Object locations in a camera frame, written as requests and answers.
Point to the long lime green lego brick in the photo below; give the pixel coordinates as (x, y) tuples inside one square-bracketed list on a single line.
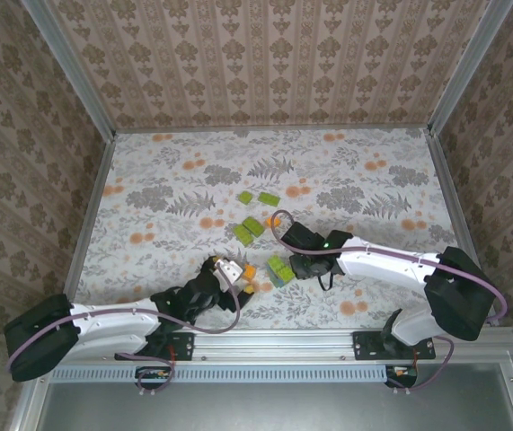
[(268, 198), (252, 223), (286, 275)]

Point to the long blue lego brick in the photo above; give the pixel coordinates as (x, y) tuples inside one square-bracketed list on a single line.
[(276, 283)]

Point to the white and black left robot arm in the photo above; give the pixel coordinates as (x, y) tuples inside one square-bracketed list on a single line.
[(112, 328)]

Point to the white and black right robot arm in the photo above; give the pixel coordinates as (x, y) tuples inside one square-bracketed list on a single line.
[(386, 267)]

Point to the small black electronics module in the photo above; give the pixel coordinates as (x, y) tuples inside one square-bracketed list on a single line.
[(146, 372), (411, 379)]

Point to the grey metal panel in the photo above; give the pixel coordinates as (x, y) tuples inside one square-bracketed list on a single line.
[(283, 408)]

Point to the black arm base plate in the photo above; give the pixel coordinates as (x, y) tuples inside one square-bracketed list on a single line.
[(184, 348), (366, 345)]

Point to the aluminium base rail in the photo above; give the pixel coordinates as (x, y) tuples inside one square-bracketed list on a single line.
[(274, 343)]

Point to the thin aluminium table edge rail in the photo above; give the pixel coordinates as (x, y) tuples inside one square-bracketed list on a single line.
[(274, 129)]

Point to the aluminium frame post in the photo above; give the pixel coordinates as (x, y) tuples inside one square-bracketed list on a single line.
[(71, 67), (467, 67)]

